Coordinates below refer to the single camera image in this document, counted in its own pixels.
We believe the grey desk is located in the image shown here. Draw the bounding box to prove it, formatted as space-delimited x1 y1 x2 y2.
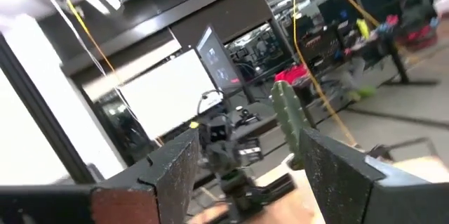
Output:
224 100 280 143

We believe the black desk clamp tool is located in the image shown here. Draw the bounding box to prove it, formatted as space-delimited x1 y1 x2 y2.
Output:
234 105 262 128

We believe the white hexagonal plant pot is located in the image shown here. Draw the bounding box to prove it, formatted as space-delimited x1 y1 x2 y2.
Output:
254 152 309 192

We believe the red fabric item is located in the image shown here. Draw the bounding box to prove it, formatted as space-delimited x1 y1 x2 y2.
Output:
274 63 310 85

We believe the black metal rig frame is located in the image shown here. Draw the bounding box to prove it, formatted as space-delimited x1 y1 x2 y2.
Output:
0 33 96 185

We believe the green cactus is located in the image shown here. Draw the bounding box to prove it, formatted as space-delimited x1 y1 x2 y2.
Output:
269 79 312 171

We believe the wooden shelf with black legs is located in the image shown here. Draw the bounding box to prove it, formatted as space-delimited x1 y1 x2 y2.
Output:
364 137 449 185

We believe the red storage bin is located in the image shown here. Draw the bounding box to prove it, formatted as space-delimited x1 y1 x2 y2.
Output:
403 23 439 51

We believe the black computer monitor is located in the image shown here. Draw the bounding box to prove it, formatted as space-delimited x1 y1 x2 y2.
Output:
194 23 243 94

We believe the person's leg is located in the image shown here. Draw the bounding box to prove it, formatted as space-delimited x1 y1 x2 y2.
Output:
321 55 368 93

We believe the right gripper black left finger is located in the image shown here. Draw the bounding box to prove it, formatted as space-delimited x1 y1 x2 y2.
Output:
0 127 201 224

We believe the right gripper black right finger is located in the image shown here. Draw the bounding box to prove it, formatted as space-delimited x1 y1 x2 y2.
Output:
299 127 449 224

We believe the white board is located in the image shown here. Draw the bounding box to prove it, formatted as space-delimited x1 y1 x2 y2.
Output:
118 48 225 141

